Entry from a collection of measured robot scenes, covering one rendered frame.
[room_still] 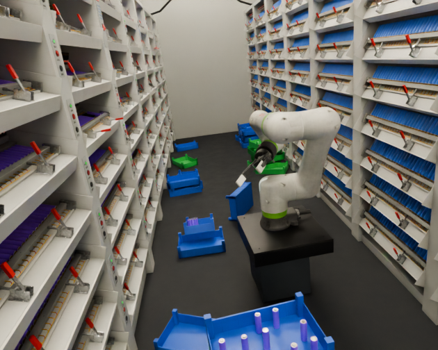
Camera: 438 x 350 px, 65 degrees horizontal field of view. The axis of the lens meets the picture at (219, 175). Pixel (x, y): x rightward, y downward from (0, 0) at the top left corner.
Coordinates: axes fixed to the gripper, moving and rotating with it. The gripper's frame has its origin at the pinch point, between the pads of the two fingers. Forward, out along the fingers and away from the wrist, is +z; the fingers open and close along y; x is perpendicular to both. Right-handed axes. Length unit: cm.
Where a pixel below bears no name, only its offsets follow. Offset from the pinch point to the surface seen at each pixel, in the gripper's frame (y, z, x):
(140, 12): 112, -191, 162
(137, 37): 90, -129, 126
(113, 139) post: 50, 0, 57
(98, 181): 28, 38, 42
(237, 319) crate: -9, 61, -20
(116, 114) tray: 40, -5, 64
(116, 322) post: 42, 66, -3
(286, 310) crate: -18, 52, -29
